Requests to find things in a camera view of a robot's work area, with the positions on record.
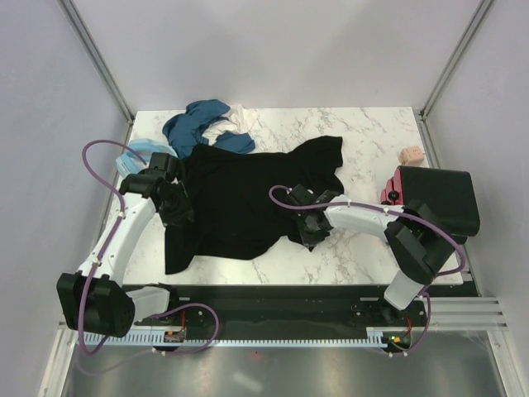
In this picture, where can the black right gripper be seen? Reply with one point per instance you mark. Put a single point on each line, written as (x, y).
(311, 241)

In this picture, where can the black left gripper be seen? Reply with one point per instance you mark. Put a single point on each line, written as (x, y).
(184, 210)

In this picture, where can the black t shirt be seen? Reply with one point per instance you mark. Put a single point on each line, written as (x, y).
(234, 213)

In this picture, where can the blue t shirt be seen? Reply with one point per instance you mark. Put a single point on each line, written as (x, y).
(184, 131)

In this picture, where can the black and pink drawer box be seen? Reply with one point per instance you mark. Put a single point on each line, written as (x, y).
(449, 194)

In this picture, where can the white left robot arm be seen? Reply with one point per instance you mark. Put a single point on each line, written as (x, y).
(115, 256)

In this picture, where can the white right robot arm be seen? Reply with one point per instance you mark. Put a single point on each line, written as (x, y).
(419, 243)

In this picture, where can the white t shirt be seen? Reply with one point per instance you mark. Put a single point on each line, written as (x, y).
(236, 122)

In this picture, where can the pink foam cube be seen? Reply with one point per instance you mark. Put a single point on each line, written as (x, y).
(411, 156)

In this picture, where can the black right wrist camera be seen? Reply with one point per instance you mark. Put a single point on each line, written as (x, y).
(301, 197)

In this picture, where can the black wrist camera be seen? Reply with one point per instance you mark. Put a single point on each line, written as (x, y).
(301, 197)
(166, 166)

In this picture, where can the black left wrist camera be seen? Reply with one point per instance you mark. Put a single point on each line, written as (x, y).
(166, 166)

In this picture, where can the light blue ring toy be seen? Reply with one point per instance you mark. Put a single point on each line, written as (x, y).
(129, 163)

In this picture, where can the white slotted cable duct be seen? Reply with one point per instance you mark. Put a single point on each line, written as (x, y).
(251, 337)

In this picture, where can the aluminium frame rail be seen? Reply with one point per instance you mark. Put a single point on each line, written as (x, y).
(446, 309)

